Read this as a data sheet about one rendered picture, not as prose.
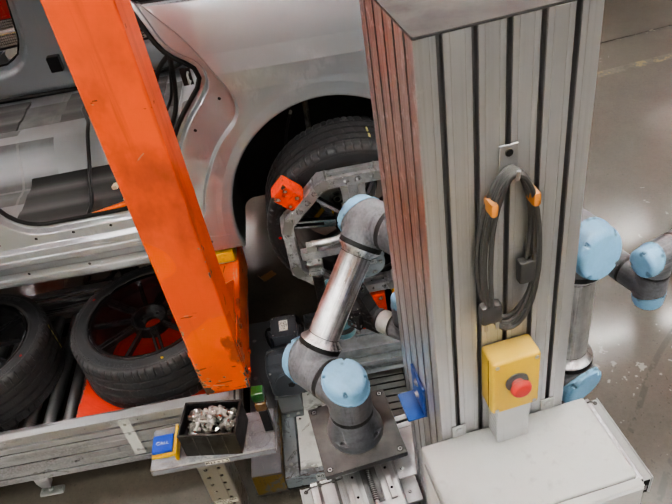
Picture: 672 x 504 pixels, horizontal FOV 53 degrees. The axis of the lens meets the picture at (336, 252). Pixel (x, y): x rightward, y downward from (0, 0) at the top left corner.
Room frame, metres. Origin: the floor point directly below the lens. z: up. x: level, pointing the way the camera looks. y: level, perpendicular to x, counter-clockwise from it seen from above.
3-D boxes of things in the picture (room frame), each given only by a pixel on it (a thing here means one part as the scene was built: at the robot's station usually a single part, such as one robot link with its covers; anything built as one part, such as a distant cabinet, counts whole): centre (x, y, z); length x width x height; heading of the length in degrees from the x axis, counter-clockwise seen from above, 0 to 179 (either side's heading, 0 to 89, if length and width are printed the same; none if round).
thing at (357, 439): (1.11, 0.04, 0.87); 0.15 x 0.15 x 0.10
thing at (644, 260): (1.15, -0.75, 1.21); 0.11 x 0.08 x 0.09; 112
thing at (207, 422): (1.45, 0.52, 0.51); 0.20 x 0.14 x 0.13; 81
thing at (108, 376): (2.11, 0.82, 0.39); 0.66 x 0.66 x 0.24
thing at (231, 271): (2.01, 0.47, 0.69); 0.52 x 0.17 x 0.35; 0
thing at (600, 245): (1.05, -0.50, 1.19); 0.15 x 0.12 x 0.55; 22
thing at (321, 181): (1.92, -0.10, 0.85); 0.54 x 0.07 x 0.54; 90
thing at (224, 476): (1.45, 0.57, 0.21); 0.10 x 0.10 x 0.42; 0
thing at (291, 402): (1.95, 0.27, 0.26); 0.42 x 0.18 x 0.35; 0
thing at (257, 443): (1.45, 0.54, 0.44); 0.43 x 0.17 x 0.03; 90
